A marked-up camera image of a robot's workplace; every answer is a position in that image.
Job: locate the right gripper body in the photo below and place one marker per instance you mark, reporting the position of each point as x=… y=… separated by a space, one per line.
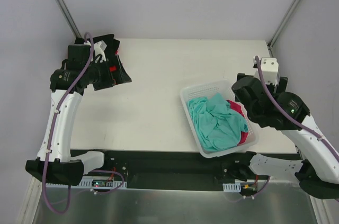
x=255 y=113

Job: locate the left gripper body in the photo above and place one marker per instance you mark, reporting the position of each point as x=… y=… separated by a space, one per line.
x=114 y=69

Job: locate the teal t shirt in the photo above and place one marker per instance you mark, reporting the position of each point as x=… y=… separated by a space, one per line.
x=216 y=124

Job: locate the white plastic basket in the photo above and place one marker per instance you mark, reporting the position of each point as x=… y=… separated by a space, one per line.
x=210 y=89

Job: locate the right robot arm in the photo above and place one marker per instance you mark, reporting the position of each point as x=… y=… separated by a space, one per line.
x=274 y=107

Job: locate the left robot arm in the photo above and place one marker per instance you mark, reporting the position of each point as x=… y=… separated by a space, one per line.
x=54 y=163

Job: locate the folded black t shirt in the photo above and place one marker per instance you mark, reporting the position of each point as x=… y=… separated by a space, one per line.
x=112 y=44

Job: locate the pink t shirt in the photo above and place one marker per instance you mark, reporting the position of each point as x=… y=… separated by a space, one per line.
x=237 y=108

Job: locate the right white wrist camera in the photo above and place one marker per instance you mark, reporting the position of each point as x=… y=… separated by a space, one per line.
x=269 y=67

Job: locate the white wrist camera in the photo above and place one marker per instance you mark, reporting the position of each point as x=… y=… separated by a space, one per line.
x=269 y=67
x=99 y=52

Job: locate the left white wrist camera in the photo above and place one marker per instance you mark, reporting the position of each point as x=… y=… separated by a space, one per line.
x=99 y=52

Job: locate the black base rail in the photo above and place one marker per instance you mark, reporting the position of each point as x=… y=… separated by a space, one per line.
x=183 y=171

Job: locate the left white cable duct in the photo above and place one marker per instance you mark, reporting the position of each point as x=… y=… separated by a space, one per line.
x=92 y=183

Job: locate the white cable duct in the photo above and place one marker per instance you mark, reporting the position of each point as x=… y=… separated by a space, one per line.
x=92 y=183
x=232 y=187

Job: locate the left aluminium frame post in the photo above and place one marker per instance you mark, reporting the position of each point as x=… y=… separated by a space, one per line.
x=68 y=17

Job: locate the aluminium frame post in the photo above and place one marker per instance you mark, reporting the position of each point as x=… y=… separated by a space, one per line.
x=282 y=25
x=68 y=17

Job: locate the right white cable duct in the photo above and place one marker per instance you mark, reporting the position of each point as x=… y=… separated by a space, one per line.
x=232 y=187

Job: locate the right aluminium frame post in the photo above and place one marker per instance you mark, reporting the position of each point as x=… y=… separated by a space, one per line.
x=282 y=25

